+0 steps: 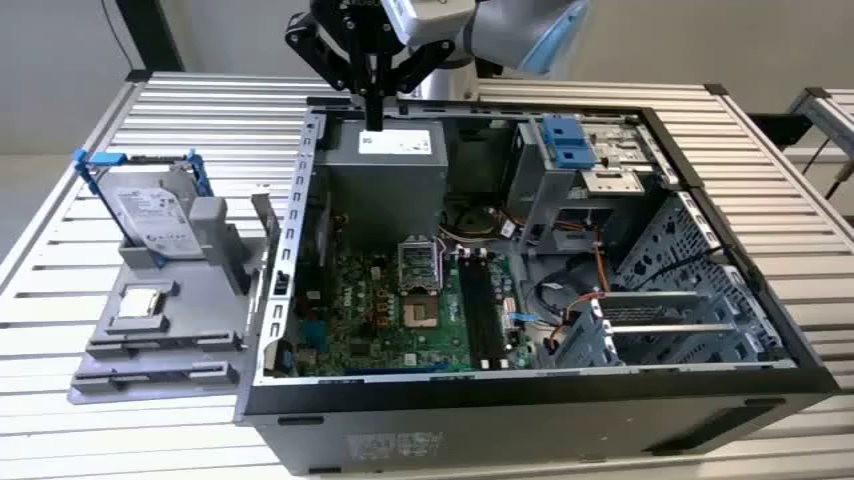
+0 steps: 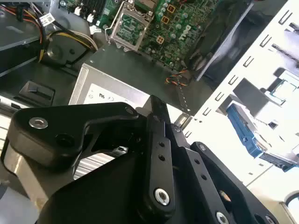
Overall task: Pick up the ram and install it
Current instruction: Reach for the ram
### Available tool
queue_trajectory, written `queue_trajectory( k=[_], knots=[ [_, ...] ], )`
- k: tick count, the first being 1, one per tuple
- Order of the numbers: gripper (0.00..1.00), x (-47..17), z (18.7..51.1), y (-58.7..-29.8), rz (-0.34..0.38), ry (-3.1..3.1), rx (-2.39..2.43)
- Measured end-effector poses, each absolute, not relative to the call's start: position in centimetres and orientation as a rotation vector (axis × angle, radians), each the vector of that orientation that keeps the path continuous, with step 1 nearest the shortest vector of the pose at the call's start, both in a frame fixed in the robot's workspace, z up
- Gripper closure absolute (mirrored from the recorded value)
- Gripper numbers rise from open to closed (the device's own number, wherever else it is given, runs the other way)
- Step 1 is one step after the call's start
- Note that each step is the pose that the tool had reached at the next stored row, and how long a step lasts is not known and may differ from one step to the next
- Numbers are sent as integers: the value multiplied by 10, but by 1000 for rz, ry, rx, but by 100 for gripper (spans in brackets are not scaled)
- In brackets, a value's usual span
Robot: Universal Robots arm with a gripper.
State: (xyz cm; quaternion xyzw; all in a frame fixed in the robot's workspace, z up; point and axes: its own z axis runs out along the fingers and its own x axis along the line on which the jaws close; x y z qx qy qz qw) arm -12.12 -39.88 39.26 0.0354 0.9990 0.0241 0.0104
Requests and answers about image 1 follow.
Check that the silver CPU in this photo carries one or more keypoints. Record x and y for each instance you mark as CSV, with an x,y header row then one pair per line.
x,y
140,302

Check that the green Dell motherboard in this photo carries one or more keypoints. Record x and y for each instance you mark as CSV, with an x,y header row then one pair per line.
x,y
427,350

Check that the perforated metal disk bay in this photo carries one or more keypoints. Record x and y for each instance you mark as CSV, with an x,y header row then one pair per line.
x,y
674,250

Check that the grey plastic parts rack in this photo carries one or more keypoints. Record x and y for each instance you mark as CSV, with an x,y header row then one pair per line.
x,y
194,305

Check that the black metal post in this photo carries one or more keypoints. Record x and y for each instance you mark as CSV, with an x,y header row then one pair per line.
x,y
153,40

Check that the graphics card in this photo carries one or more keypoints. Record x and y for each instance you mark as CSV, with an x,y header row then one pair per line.
x,y
270,225

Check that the grey power supply unit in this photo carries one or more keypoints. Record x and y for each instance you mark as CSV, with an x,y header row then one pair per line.
x,y
380,200

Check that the CPU socket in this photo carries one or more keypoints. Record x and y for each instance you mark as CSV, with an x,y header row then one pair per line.
x,y
422,312

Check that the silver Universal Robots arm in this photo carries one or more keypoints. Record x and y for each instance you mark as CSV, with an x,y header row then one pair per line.
x,y
507,30

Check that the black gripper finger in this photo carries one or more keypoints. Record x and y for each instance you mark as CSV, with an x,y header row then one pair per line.
x,y
320,55
427,60

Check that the hard disk in blue carrier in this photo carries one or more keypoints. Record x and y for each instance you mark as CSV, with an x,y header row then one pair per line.
x,y
149,210

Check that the aluminium frame side table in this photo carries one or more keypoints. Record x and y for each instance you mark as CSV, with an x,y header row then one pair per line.
x,y
823,107

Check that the grey metal drive cage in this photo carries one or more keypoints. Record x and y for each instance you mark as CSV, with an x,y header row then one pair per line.
x,y
610,182

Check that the blue expansion slot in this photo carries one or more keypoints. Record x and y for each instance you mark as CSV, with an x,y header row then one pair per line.
x,y
394,370

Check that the teal board connector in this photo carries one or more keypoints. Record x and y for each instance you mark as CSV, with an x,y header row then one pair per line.
x,y
314,336

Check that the blue plastic drive latch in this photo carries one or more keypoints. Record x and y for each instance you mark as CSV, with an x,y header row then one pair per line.
x,y
567,142

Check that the black open PC case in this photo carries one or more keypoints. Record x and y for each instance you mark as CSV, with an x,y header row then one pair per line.
x,y
467,435

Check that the black table bracket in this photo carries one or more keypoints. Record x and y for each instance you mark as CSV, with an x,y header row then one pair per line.
x,y
777,129

